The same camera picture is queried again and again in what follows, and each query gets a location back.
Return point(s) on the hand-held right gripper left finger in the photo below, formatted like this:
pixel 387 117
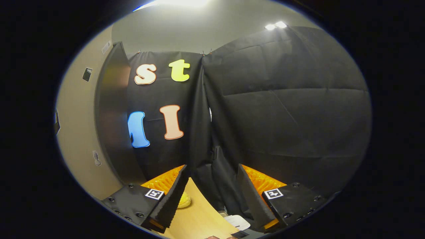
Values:
pixel 174 199

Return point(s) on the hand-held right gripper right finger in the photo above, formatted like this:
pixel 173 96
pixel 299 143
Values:
pixel 250 199

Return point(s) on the yellow round object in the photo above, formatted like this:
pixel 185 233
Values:
pixel 185 200

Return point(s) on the white flat object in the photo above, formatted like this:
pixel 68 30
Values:
pixel 237 222

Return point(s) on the black backdrop cloth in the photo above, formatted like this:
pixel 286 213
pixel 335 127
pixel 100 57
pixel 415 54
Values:
pixel 282 116

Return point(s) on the small ceiling light panel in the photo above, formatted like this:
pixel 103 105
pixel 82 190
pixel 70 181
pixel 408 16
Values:
pixel 275 25

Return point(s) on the large ceiling light panel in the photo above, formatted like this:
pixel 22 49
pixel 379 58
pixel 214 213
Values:
pixel 179 4

